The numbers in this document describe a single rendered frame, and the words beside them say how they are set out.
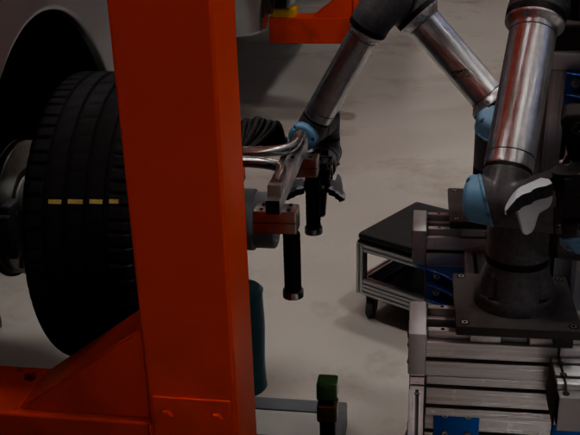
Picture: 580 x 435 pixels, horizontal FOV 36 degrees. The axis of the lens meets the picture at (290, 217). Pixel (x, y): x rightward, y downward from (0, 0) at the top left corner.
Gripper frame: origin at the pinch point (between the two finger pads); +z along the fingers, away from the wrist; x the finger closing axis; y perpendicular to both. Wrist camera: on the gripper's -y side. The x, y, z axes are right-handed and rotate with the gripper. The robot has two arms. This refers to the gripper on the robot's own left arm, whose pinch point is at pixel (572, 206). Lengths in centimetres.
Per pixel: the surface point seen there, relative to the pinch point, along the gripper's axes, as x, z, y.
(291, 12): 212, -414, 24
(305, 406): 94, -110, 104
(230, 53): 54, -28, -16
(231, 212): 57, -23, 9
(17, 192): 130, -55, 15
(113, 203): 90, -36, 12
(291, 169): 67, -70, 17
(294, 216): 60, -54, 21
